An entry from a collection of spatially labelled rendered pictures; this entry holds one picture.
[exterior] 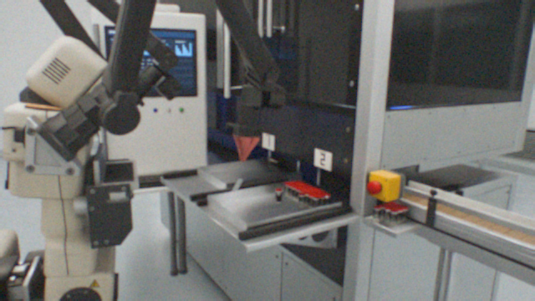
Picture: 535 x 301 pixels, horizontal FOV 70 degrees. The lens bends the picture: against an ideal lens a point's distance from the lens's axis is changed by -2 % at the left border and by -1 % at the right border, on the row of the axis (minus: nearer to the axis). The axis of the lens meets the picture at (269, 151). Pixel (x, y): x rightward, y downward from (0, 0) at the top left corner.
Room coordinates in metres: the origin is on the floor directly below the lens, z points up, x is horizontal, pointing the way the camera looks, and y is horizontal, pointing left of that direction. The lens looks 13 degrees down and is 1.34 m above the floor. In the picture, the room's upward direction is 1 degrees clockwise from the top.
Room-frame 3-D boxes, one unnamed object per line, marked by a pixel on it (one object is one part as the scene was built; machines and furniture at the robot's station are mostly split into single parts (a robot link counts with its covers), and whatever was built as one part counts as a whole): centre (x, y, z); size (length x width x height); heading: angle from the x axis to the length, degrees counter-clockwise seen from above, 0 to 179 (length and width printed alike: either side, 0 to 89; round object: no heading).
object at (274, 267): (2.25, -0.14, 0.44); 2.06 x 1.00 x 0.88; 33
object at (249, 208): (1.17, -0.02, 0.90); 0.34 x 0.26 x 0.04; 123
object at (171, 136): (1.87, 0.57, 1.19); 0.50 x 0.19 x 0.78; 113
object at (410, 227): (1.09, -0.39, 0.87); 0.14 x 0.13 x 0.02; 123
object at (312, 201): (1.23, -0.11, 0.90); 0.18 x 0.02 x 0.05; 33
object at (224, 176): (1.51, 0.08, 0.90); 0.34 x 0.26 x 0.04; 123
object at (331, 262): (2.00, 0.29, 0.73); 1.98 x 0.01 x 0.25; 33
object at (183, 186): (1.33, 0.05, 0.87); 0.70 x 0.48 x 0.02; 33
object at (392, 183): (1.08, -0.34, 1.00); 0.08 x 0.07 x 0.07; 123
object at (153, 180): (1.64, 0.50, 0.82); 0.40 x 0.14 x 0.02; 113
